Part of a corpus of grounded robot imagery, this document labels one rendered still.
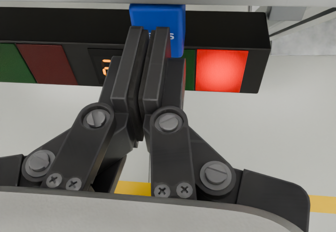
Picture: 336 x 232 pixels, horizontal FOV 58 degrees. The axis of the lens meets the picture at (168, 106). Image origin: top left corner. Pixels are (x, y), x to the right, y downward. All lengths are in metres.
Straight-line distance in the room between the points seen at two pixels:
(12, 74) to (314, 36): 0.77
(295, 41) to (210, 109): 0.28
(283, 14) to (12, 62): 0.17
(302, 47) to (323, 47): 0.05
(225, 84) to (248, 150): 0.70
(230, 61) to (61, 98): 0.79
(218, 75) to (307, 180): 0.78
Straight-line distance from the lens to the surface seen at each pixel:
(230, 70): 0.19
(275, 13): 0.20
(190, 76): 0.19
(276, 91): 0.87
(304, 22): 0.35
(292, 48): 0.87
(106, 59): 0.19
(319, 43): 0.89
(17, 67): 0.23
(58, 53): 0.20
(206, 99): 0.85
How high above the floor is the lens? 0.85
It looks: 80 degrees down
